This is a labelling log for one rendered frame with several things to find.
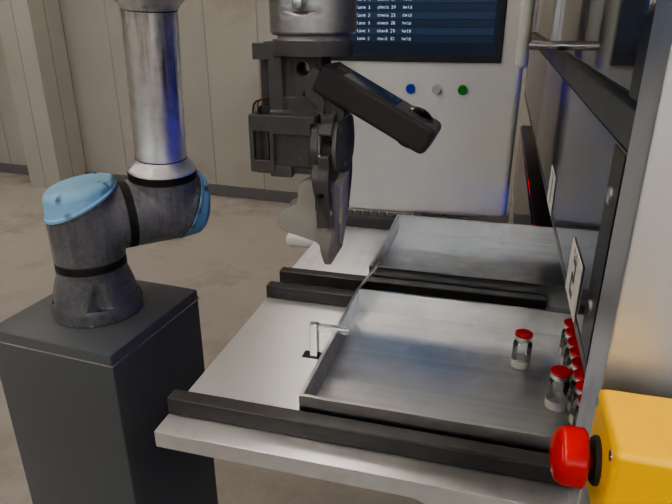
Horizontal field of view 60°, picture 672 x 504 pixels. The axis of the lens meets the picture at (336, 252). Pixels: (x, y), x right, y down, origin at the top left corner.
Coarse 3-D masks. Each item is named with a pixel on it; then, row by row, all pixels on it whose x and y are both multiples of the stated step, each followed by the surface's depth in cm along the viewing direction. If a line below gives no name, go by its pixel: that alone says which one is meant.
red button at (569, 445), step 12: (564, 432) 39; (576, 432) 39; (552, 444) 40; (564, 444) 38; (576, 444) 38; (588, 444) 38; (552, 456) 39; (564, 456) 38; (576, 456) 38; (588, 456) 38; (552, 468) 39; (564, 468) 38; (576, 468) 38; (588, 468) 38; (564, 480) 38; (576, 480) 38
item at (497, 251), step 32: (416, 224) 112; (448, 224) 111; (480, 224) 109; (512, 224) 107; (384, 256) 100; (416, 256) 102; (448, 256) 102; (480, 256) 102; (512, 256) 102; (544, 256) 102; (480, 288) 86; (512, 288) 85; (544, 288) 84
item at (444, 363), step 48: (336, 336) 71; (384, 336) 77; (432, 336) 77; (480, 336) 77; (336, 384) 67; (384, 384) 67; (432, 384) 67; (480, 384) 67; (528, 384) 67; (432, 432) 57; (480, 432) 55; (528, 432) 54
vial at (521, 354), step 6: (516, 336) 68; (516, 342) 69; (522, 342) 68; (528, 342) 68; (516, 348) 68; (522, 348) 68; (528, 348) 68; (516, 354) 69; (522, 354) 68; (528, 354) 68; (516, 360) 69; (522, 360) 69; (528, 360) 69; (516, 366) 69; (522, 366) 69; (528, 366) 69
